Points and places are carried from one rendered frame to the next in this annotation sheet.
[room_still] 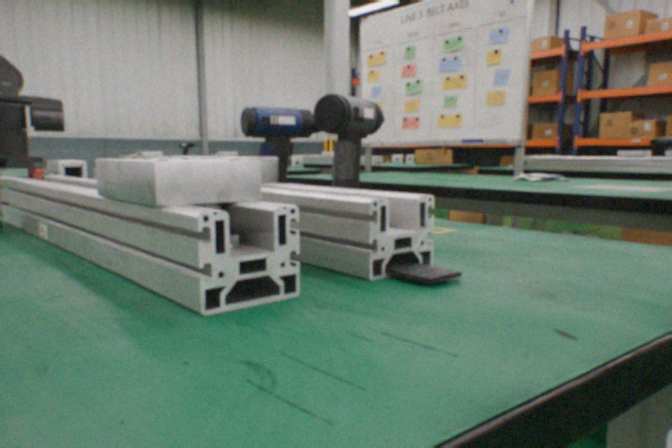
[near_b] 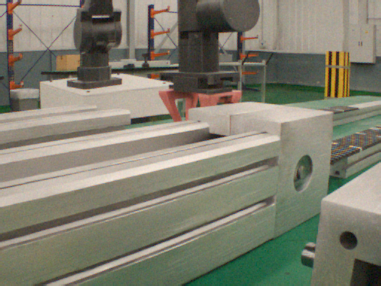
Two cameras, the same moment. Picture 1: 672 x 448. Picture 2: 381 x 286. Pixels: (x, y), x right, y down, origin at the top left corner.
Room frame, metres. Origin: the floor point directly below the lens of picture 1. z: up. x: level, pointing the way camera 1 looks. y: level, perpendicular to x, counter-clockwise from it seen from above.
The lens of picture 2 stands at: (1.16, 0.13, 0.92)
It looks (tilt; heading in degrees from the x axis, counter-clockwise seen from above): 13 degrees down; 87
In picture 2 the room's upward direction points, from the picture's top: straight up
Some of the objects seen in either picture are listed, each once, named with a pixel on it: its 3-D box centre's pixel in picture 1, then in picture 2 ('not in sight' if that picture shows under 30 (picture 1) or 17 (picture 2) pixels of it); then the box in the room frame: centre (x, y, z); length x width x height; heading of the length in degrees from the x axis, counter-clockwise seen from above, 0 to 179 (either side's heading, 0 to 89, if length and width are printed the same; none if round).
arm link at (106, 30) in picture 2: not in sight; (99, 38); (0.99, 1.08, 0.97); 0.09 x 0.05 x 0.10; 118
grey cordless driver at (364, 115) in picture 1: (358, 166); not in sight; (0.92, -0.04, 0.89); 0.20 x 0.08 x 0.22; 151
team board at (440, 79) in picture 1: (433, 142); not in sight; (4.07, -0.70, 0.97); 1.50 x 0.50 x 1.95; 39
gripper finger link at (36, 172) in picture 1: (23, 180); (207, 109); (1.21, 0.67, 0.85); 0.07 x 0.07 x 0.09; 42
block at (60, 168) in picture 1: (66, 174); not in sight; (2.04, 0.98, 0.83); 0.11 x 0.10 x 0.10; 130
